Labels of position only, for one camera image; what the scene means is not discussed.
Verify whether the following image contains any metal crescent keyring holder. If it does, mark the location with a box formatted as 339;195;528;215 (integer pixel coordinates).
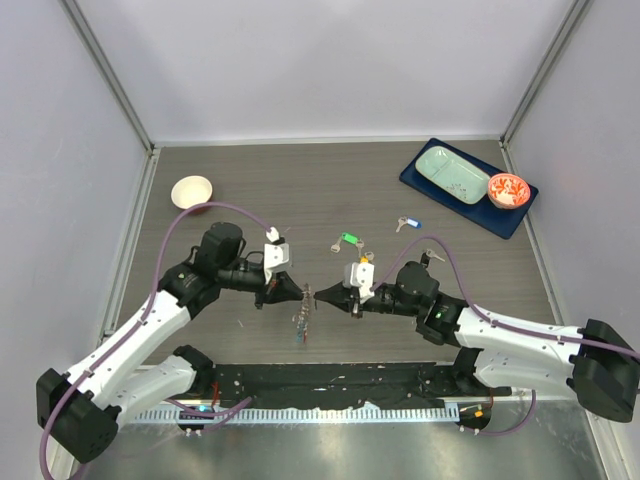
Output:
292;283;315;344

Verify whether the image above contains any silver key with ring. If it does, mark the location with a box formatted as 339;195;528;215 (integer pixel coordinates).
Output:
330;237;343;253

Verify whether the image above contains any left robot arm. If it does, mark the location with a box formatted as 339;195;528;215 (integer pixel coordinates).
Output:
36;222;303;464

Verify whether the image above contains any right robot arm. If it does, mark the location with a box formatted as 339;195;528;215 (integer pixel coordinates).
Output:
314;261;639;423

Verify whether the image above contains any loose silver key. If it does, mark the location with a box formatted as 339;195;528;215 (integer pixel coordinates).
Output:
425;249;445;262

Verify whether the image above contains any silver key by green tag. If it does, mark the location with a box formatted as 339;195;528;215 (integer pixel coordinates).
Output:
355;240;365;256

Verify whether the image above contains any green key tag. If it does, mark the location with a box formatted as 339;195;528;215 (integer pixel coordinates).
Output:
341;232;360;246

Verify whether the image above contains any blue key tag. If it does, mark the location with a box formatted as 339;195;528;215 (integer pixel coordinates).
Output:
406;218;422;229

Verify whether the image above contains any silver key by blue tag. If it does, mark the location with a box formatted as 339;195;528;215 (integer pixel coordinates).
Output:
395;216;408;233

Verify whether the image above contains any white and red bowl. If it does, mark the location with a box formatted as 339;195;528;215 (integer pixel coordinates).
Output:
170;175;214;211

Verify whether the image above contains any dark blue tray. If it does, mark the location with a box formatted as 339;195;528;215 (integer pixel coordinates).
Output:
399;138;539;239

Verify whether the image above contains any light green divided dish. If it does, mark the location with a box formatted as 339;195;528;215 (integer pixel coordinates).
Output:
415;146;490;205

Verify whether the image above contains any red patterned bowl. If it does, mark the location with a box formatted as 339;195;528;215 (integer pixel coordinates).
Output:
487;173;531;210

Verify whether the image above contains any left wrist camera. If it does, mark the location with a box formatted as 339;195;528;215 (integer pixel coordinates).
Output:
263;243;292;284

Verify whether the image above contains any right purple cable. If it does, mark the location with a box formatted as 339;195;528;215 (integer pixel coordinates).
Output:
372;233;640;436

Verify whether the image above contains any purple cable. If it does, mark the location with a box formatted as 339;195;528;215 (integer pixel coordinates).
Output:
38;201;281;480
372;233;640;436

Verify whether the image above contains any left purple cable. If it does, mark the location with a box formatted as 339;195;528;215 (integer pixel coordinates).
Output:
38;201;281;480

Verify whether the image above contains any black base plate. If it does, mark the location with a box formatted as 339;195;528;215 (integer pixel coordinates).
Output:
209;362;512;410

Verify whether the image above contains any slotted cable duct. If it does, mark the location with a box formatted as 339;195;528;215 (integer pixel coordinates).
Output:
133;403;459;429

